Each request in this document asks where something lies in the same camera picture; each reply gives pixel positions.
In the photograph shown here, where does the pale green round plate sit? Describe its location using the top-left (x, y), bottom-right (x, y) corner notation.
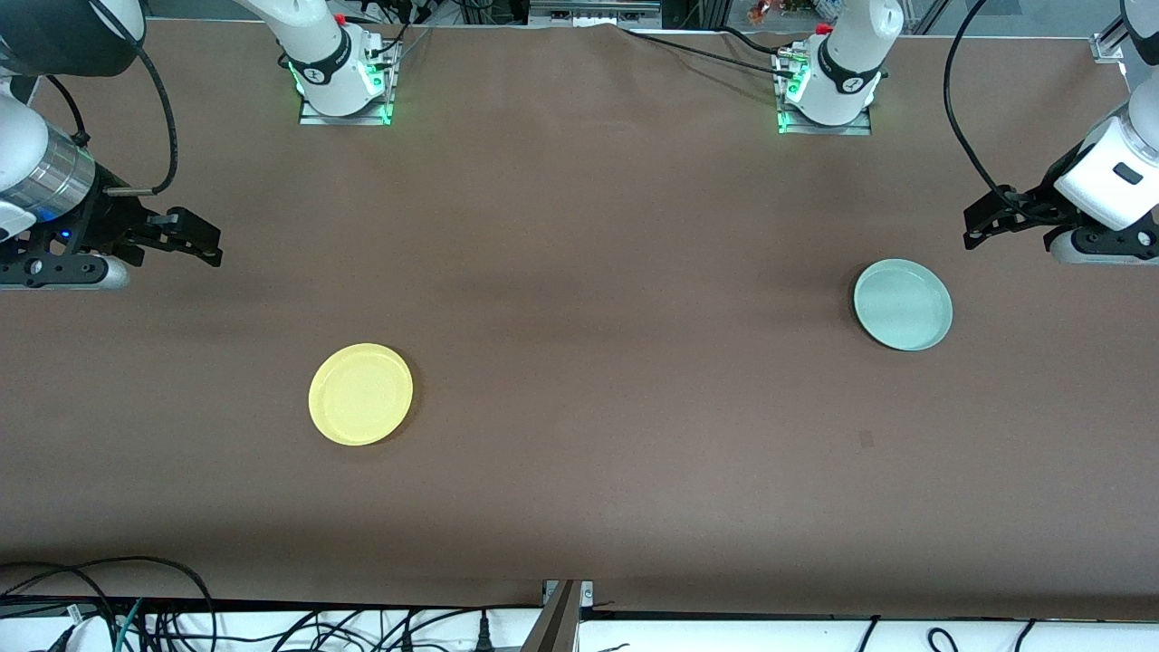
top-left (853, 259), bottom-right (954, 352)

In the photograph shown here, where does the yellow round plate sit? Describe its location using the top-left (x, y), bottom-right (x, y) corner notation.
top-left (309, 343), bottom-right (414, 446)

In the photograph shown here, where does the aluminium corner profile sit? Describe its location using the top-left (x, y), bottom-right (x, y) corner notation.
top-left (1090, 18), bottom-right (1133, 64)

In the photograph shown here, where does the brown table cover sheet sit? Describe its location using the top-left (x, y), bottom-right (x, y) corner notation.
top-left (0, 18), bottom-right (1159, 621)

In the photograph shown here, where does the aluminium extrusion beam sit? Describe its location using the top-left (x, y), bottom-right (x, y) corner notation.
top-left (519, 580), bottom-right (582, 652)

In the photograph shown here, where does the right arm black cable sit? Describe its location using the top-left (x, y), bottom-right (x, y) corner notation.
top-left (45, 36), bottom-right (179, 197)

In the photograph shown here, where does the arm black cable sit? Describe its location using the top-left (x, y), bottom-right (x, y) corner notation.
top-left (942, 0), bottom-right (1042, 214)
top-left (45, 36), bottom-right (179, 197)

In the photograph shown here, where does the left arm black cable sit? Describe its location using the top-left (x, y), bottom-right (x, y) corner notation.
top-left (942, 0), bottom-right (1042, 214)

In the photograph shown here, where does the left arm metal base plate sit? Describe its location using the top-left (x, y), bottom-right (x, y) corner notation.
top-left (776, 50), bottom-right (873, 137)

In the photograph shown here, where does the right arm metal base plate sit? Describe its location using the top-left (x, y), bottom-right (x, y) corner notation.
top-left (299, 41), bottom-right (397, 127)

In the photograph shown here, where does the long black table cable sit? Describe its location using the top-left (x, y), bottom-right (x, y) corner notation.
top-left (623, 29), bottom-right (800, 77)

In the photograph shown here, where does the large looping black cable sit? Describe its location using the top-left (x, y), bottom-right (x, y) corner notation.
top-left (0, 556), bottom-right (218, 652)

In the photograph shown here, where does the green cable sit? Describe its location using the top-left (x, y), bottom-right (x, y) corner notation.
top-left (112, 598), bottom-right (146, 652)

